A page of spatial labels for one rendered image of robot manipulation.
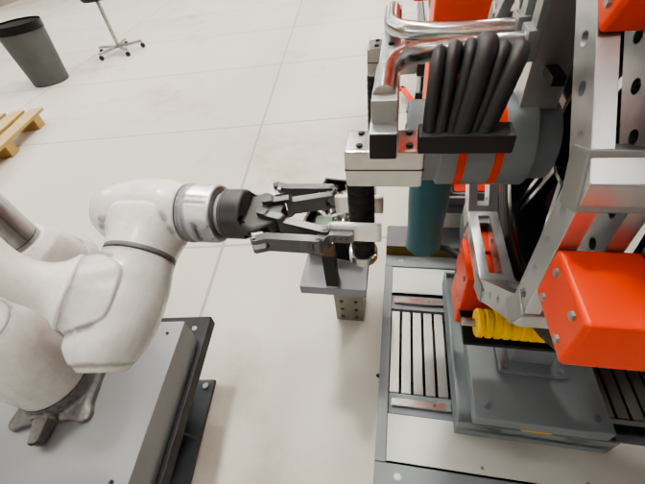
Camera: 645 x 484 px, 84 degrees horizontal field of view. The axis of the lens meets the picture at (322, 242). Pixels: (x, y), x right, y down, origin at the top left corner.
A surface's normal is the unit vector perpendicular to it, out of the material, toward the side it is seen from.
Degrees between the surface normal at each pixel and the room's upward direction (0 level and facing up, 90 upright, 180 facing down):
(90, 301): 41
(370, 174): 90
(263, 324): 0
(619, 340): 90
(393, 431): 0
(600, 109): 45
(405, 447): 0
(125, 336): 65
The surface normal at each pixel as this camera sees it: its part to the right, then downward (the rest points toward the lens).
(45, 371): 0.89, 0.22
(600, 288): -0.11, -0.70
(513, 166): -0.15, 0.76
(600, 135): -0.19, 0.00
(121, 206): -0.22, -0.31
